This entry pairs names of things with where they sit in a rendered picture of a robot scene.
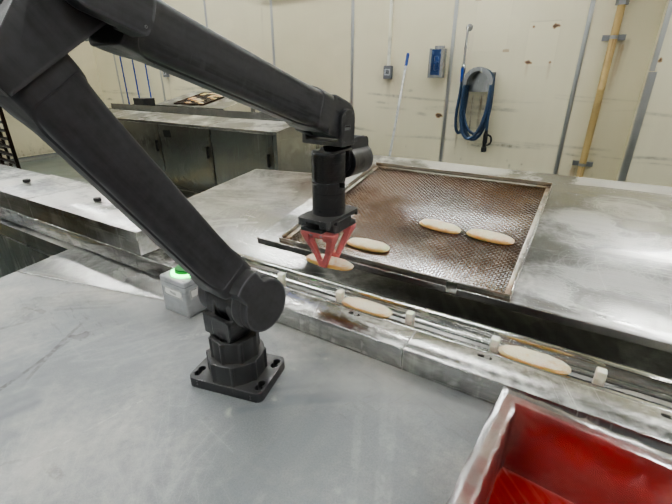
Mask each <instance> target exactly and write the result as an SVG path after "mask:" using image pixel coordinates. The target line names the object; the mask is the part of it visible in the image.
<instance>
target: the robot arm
mask: <svg viewBox="0 0 672 504"><path fill-rule="evenodd" d="M84 41H89V43H90V45H91V46H93V47H96V48H98V49H101V50H103V51H106V52H109V53H112V54H114V55H117V56H121V57H125V58H128V59H132V60H135V61H138V62H141V63H143V64H146V65H148V66H151V67H153V68H156V69H158V70H160V71H163V72H165V73H168V74H170V75H173V76H175V77H177V78H180V79H182V80H185V81H187V82H190V83H192V84H194V85H197V86H199V87H202V88H204V89H207V90H209V91H211V92H214V93H216V94H219V95H221V96H224V97H226V98H228V99H230V100H233V101H236V102H238V103H241V104H243V105H245V106H248V107H250V108H253V109H255V110H258V111H260V112H262V113H265V114H267V115H270V116H272V117H275V118H277V119H279V120H282V121H284V122H286V123H287V125H289V126H291V127H294V128H295V130H296V131H298V132H301V133H302V142H303V143H309V144H317V145H326V146H321V147H320V148H319V149H314V150H312V151H311V171H312V210H310V211H308V212H306V213H303V214H301V215H299V216H298V224H299V225H301V234H302V236H303V237H304V239H305V240H306V242H307V243H308V245H309V247H310V248H311V250H312V251H313V253H314V256H315V258H316V260H317V262H318V264H319V266H320V267H323V268H327V266H328V263H329V261H330V258H331V256H333V257H338V258H339V257H340V255H341V253H342V251H343V249H344V247H345V245H346V243H347V241H348V239H349V237H350V236H351V234H352V232H353V230H354V228H355V227H356V219H353V218H351V216H352V215H354V214H355V215H358V207H354V206H349V205H345V178H347V177H350V176H353V175H356V174H359V173H362V172H365V171H367V170H368V169H369V168H370V167H371V165H372V163H373V153H372V150H371V148H370V147H369V145H368V144H369V140H368V137H367V136H364V135H362V136H360V135H354V132H355V113H354V109H353V106H352V105H351V103H349V102H348V101H346V100H345V99H343V98H341V97H340V96H338V95H335V94H330V93H328V92H326V91H324V90H323V89H320V88H318V87H316V86H312V85H309V84H307V83H305V82H303V81H301V80H299V79H297V78H295V77H294V76H292V75H290V74H288V73H286V72H285V71H283V70H281V69H279V68H278V67H276V66H274V65H272V64H271V63H269V62H267V61H265V60H264V59H262V58H260V57H258V56H257V55H255V54H253V53H251V52H250V51H248V50H246V49H244V48H243V47H241V46H239V45H237V44H236V43H234V42H232V41H230V40H229V39H227V38H225V37H223V36H221V35H220V34H218V33H216V32H214V31H213V30H211V29H209V28H207V27H206V26H204V25H202V24H200V23H199V22H197V21H195V20H193V19H192V18H190V17H188V16H186V15H185V14H183V13H181V12H180V11H178V10H176V9H175V8H173V7H171V6H170V5H168V4H167V3H165V2H163V1H162V0H0V106H1V107H2V108H3V109H4V110H5V111H7V112H8V113H9V114H10V115H11V116H13V117H14V118H15V119H17V120H18V121H19V122H21V123H22V124H24V125H25V126H26V127H28V128H29V129H30V130H32V131H33V132H34V133H35V134H36V135H38V136H39V137H40V138H41V139H42V140H43V141H44V142H45V143H46V144H47V145H48V146H50V147H51V148H52V149H53V150H54V151H55V152H56V153H57V154H58V155H59V156H60V157H62V158H63V159H64V160H65V161H66V162H67V163H68V164H69V165H70V166H71V167H72V168H74V169H75V170H76V171H77V172H78V173H79V174H80V175H81V176H82V177H83V178H84V179H86V180H87V181H88V182H89V183H90V184H91V185H92V186H93V187H94V188H95V189H96V190H98V191H99V192H100V193H101V194H102V195H103V196H104V197H105V198H106V199H107V200H108V201H110V202H111V203H112V204H113V205H114V206H115V207H116V208H117V209H118V210H119V211H120V212H122V213H123V214H124V215H125V216H126V217H127V218H128V219H129V220H130V221H131V222H132V223H134V224H135V225H136V226H137V227H138V228H139V229H140V230H141V231H142V232H143V233H144V234H145V235H147V236H148V237H149V238H150V239H151V240H152V241H153V242H154V243H155V244H156V245H157V246H159V247H160V248H161V249H162V250H163V251H164V252H165V253H166V254H167V255H168V256H169V257H171V258H172V259H173V260H174V261H175V262H176V263H177V264H178V265H179V266H180V267H181V268H183V269H184V270H185V271H186V272H187V273H188V274H189V276H190V277H191V279H192V280H193V281H194V283H196V284H197V285H198V298H199V300H200V302H201V304H202V305H203V306H204V307H206V308H207V310H206V311H204V312H202V313H203V320H204V326H205V331H207V332H209V333H210V336H209V337H208V339H209V346H210V348H209V349H208V350H206V355H207V357H206V358H205V359H204V360H203V361H202V362H201V363H200V364H199V365H198V366H197V367H196V368H195V369H194V370H193V371H192V372H191V373H190V380H191V385H192V386H194V387H197V388H201V389H205V390H209V391H213V392H216V393H220V394H224V395H228V396H232V397H236V398H239V399H243V400H247V401H251V402H255V403H259V402H262V401H263V400H264V399H265V398H266V396H267V395H268V393H269V392H270V390H271V389H272V387H273V385H274V384H275V382H276V381H277V379H278V378H279V376H280V375H281V373H282V372H283V370H284V369H285V364H284V358H283V357H282V356H277V355H273V354H268V353H266V347H264V343H263V341H262V340H261V339H260V336H259V332H263V331H266V330H268V329H269V328H271V327H272V326H273V325H274V324H275V323H276V322H277V320H278V319H279V317H280V316H281V314H282V312H283V309H284V306H285V301H286V292H285V288H284V286H283V284H282V283H281V282H280V281H279V280H276V279H275V278H274V277H272V276H269V275H267V274H264V273H259V272H255V271H252V270H251V267H250V266H249V264H248V263H247V262H246V261H245V260H244V259H243V258H242V257H241V256H240V255H239V254H238V253H237V252H235V251H234V250H233V249H231V248H230V247H229V246H228V245H227V243H226V242H225V241H224V240H223V239H222V238H221V237H220V236H219V235H218V234H217V232H216V231H215V230H214V229H213V228H212V227H211V226H210V224H209V223H208V222H207V221H206V220H205V219H204V218H203V216H202V215H201V214H200V213H199V212H198V211H197V210H196V208H195V207H194V206H193V205H192V204H191V203H190V202H189V200H188V199H187V198H186V197H185V196H184V195H183V194H182V192H181V191H180V190H179V189H178V188H177V187H176V185H175V184H174V183H173V182H172V181H171V180H170V179H169V177H168V176H167V175H166V174H165V173H164V172H163V171H162V169H161V168H160V167H159V166H158V165H157V164H156V163H155V161H154V160H153V159H152V158H151V157H150V156H149V155H148V153H147V152H146V151H145V150H144V149H143V148H142V146H141V145H140V144H139V143H138V142H137V141H136V140H135V138H134V137H133V136H132V135H131V134H130V133H129V132H128V130H127V129H126V128H125V127H124V126H123V125H122V124H121V122H120V121H119V120H118V119H117V118H116V117H115V115H114V114H113V113H112V112H111V111H110V110H109V108H108V107H107V106H106V105H105V103H104V102H103V101H102V100H101V99H100V97H99V96H98V95H97V93H96V92H95V91H94V90H93V88H92V87H91V86H90V84H89V83H88V81H87V78H86V76H85V75H84V73H83V72H82V70H81V69H80V68H79V66H78V65H77V64H76V63H75V62H74V60H73V59H72V58H71V57H70V56H69V55H68V53H69V52H71V51H72V50H73V49H74V48H76V47H77V46H78V45H80V44H81V43H82V42H84ZM341 231H343V232H344V233H343V236H342V238H341V241H340V243H339V245H338V248H337V250H336V251H335V249H334V247H335V244H336V242H337V239H338V236H339V234H338V233H339V232H341ZM315 238H318V239H322V240H323V242H326V249H325V255H324V258H323V259H322V257H321V254H320V252H319V249H318V246H317V244H316V241H315Z"/></svg>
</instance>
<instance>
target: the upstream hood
mask: <svg viewBox="0 0 672 504"><path fill-rule="evenodd" d="M0 207H3V208H6V209H9V210H12V211H15V212H18V213H20V214H23V215H26V216H29V217H32V218H35V219H38V220H40V221H43V222H46V223H49V224H52V225H55V226H58V227H60V228H63V229H66V230H69V231H72V232H75V233H78V234H80V235H83V236H86V237H89V238H92V239H95V240H98V241H100V242H103V243H106V244H109V245H112V246H115V247H118V248H120V249H123V250H126V251H129V252H132V253H135V254H138V255H140V256H141V255H144V254H146V253H149V252H151V251H154V250H156V249H159V248H160V247H159V246H157V245H156V244H155V243H154V242H153V241H152V240H151V239H150V238H149V237H148V236H147V235H145V234H144V233H143V232H142V231H141V230H140V229H139V228H138V227H137V226H136V225H135V224H134V223H132V222H131V221H130V220H129V219H128V218H127V217H126V216H125V215H124V214H123V213H122V212H120V211H119V210H118V209H117V208H116V207H115V206H114V205H113V204H112V203H111V202H110V201H108V200H107V199H106V198H105V197H104V196H103V195H102V194H101V193H100V192H99V191H98V190H96V189H95V188H94V187H93V186H90V185H86V184H82V183H78V182H74V181H70V180H65V179H61V178H57V177H53V176H49V175H44V174H40V173H36V172H32V171H28V170H23V169H19V168H15V167H11V166H7V165H2V164H0Z"/></svg>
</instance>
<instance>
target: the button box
mask: <svg viewBox="0 0 672 504"><path fill-rule="evenodd" d="M171 270H172V269H171ZM171 270H169V271H167V272H164V273H162V274H160V281H161V286H162V291H163V296H164V301H165V306H166V308H167V309H169V310H171V311H174V312H176V313H178V314H181V315H183V316H185V317H188V318H191V317H193V316H194V315H196V314H198V313H200V312H201V311H203V310H205V309H207V308H206V307H204V306H203V305H202V304H201V302H200V300H199V298H198V285H197V284H196V283H194V281H193V280H192V279H191V277H189V278H174V277H172V276H171V274H170V272H171Z"/></svg>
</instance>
